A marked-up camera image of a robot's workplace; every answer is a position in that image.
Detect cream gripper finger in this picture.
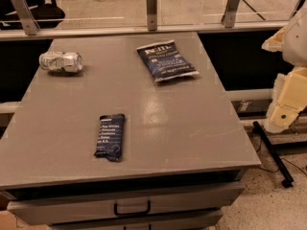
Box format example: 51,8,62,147
264,66,307,133
261,27,286,52

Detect silver green 7up can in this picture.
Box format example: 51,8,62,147
38,52,83,73

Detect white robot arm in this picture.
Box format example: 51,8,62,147
262,8,307,133

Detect black floor stand bar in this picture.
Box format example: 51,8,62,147
252,121,294,188

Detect blue chip bag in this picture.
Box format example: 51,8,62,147
136,40,199,82

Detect lower grey drawer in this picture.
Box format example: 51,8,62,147
50,210,223,230

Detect dark blue snack bar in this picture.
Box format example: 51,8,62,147
94,113,125,162

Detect black office chair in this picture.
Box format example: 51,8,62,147
0,0,65,30

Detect right metal railing bracket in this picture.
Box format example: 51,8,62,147
222,0,240,28

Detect metal railing bracket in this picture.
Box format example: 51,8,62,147
11,0,39,35
146,0,157,31
222,0,240,28

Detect black floor cable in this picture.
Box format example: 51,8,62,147
255,137,307,177

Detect middle metal railing bracket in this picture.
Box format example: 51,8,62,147
146,0,157,31

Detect left metal railing bracket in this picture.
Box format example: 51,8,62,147
11,0,39,35

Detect grey drawer with black handle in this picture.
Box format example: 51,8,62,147
8,181,244,225

